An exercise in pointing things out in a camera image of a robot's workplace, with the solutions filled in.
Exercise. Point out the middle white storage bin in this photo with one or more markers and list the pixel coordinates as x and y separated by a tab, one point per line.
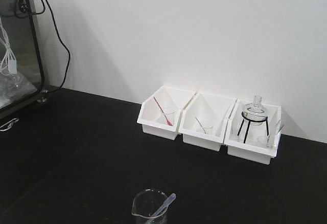
208	108

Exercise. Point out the round glass flask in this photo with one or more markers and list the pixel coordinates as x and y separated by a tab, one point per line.
255	110

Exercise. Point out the small beaker in left bin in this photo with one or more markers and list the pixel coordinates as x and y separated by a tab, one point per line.
169	116

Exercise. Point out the white storage bin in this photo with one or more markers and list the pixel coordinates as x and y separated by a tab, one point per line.
251	150
208	108
151	118

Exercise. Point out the right white storage bin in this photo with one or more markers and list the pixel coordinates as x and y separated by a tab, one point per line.
251	150

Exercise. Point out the green pipette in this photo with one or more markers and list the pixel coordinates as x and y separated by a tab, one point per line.
201	126

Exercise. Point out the clear plastic pipette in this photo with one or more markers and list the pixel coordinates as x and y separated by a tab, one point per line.
165	204

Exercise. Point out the clear glass beaker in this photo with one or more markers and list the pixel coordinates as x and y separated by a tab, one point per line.
146	203

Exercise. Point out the black tripod stand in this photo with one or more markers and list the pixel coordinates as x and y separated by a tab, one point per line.
250	120

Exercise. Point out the red pipette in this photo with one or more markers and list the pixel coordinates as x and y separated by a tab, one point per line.
162	111

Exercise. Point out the glass rods in right bin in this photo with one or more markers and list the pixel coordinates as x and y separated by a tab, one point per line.
271	138

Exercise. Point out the small beaker in middle bin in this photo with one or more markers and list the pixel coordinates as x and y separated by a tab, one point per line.
208	127

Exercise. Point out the left white storage bin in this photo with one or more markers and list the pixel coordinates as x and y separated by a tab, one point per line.
151	118

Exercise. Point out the black framed glass cabinet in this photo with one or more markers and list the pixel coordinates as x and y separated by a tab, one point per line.
24	78

